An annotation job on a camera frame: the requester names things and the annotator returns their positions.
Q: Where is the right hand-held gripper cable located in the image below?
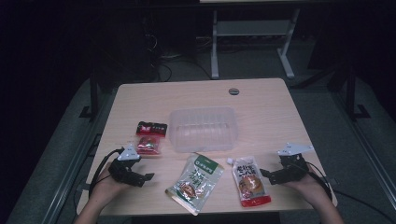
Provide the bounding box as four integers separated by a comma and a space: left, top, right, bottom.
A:
304, 161, 396, 224

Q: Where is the grey metal floor rail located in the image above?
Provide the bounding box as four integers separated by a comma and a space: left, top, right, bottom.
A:
330, 91, 396, 202
40, 92, 117, 224

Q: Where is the person's right hand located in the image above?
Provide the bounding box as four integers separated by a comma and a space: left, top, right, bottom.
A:
280, 172, 331, 207

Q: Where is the clear plastic container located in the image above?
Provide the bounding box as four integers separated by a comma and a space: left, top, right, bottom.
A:
168, 106, 239, 154

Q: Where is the left hand-held gripper cable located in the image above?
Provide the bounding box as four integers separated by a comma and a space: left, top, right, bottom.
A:
88, 147, 125, 200

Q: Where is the white and red sauce pouch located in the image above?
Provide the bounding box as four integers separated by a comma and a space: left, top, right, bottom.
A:
226, 155, 272, 208

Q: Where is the red and black snack packet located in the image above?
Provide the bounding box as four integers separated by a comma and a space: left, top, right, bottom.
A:
135, 120, 169, 138

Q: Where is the green and white food pouch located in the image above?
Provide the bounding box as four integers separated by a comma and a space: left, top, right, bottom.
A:
164, 152, 225, 217

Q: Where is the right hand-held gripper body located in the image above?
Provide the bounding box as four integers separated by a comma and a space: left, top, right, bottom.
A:
268, 142, 315, 187

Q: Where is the white metal desk frame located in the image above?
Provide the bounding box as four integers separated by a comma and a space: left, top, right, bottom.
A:
209, 8, 302, 80

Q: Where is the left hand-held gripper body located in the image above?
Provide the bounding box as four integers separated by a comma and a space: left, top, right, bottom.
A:
107, 144, 146, 188

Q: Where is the person's left hand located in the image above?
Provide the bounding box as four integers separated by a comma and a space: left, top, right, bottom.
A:
89, 162, 133, 203

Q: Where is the black floor cable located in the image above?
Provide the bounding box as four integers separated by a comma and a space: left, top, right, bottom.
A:
154, 58, 213, 83

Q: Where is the hand-held gripper cable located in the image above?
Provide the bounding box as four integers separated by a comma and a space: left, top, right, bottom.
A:
304, 161, 396, 224
88, 147, 125, 200

